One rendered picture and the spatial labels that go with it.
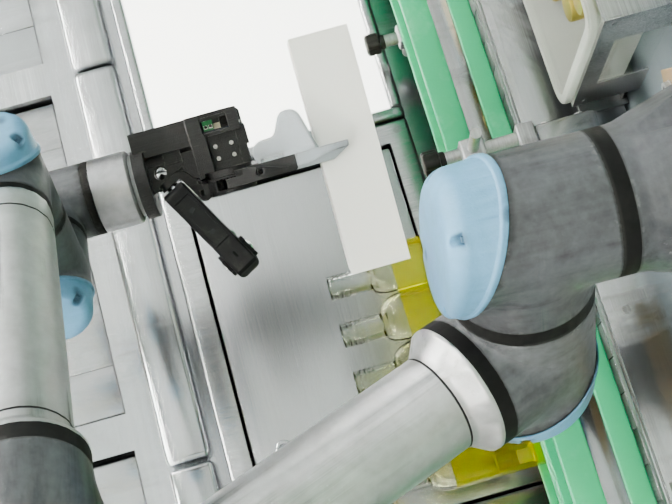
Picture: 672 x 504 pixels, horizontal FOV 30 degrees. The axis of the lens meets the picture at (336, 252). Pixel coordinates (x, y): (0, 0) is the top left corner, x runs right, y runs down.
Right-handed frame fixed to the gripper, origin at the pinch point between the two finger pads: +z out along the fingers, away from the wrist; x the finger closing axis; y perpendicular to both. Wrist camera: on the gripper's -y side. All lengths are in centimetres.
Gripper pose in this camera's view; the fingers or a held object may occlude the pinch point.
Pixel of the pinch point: (336, 152)
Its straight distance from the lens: 127.2
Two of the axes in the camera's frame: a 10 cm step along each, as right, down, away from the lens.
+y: -2.7, -9.6, -0.9
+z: 9.6, -2.7, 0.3
